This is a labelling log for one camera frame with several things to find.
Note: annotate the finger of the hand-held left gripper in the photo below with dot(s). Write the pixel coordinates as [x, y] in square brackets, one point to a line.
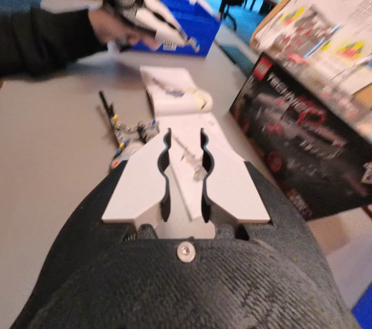
[165, 37]
[162, 12]

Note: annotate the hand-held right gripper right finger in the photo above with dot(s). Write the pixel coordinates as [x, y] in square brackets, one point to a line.
[232, 189]

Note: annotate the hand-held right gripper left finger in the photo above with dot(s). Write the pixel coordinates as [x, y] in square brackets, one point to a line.
[136, 186]

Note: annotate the grey lego technic assembly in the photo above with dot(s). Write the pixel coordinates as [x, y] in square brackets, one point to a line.
[128, 134]

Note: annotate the person's left forearm black sleeve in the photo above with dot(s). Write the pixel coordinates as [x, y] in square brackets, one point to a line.
[43, 41]

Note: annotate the white lego instruction booklet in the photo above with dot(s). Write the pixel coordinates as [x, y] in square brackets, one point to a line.
[174, 88]

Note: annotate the black lego set box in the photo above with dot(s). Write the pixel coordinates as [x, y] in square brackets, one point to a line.
[290, 131]

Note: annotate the person's left hand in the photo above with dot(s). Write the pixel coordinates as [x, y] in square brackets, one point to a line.
[107, 27]

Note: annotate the blue plastic bin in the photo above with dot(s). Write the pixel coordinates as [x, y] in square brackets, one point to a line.
[191, 24]

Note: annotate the blue object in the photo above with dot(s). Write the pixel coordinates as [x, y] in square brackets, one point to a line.
[363, 308]

